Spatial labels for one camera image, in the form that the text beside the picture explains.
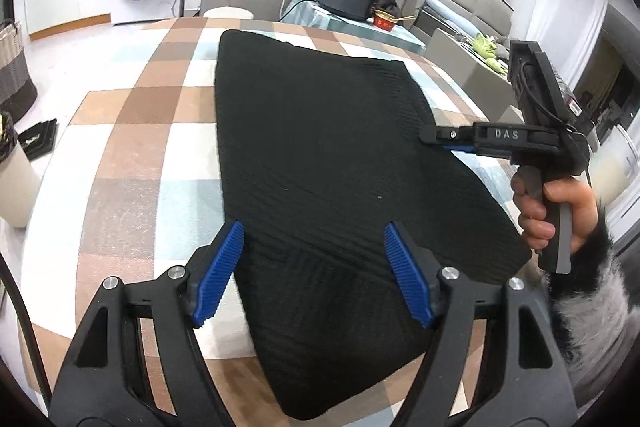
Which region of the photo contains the black knit sweater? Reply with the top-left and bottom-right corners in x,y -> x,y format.
215,30 -> 530,421

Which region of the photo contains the right hand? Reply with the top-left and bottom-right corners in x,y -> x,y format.
511,173 -> 599,255

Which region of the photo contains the grey cabinet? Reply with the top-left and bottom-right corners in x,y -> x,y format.
425,29 -> 524,124

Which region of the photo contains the green plush toy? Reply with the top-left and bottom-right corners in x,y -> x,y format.
472,32 -> 508,75

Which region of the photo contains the checkered table cloth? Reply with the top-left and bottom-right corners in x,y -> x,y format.
16,15 -> 551,427

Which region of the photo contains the red bowl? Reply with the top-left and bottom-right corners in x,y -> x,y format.
373,10 -> 398,31

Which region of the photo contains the beige trash bin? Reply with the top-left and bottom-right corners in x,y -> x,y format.
0,112 -> 40,229

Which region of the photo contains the black tray on floor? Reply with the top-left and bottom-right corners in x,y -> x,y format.
18,119 -> 58,161

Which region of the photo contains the white round stool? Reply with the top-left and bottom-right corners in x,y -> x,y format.
203,6 -> 254,20

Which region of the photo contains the woven laundry basket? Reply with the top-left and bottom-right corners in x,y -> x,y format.
0,20 -> 38,122

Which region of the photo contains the teal checkered side table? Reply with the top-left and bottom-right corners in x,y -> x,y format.
280,0 -> 426,55

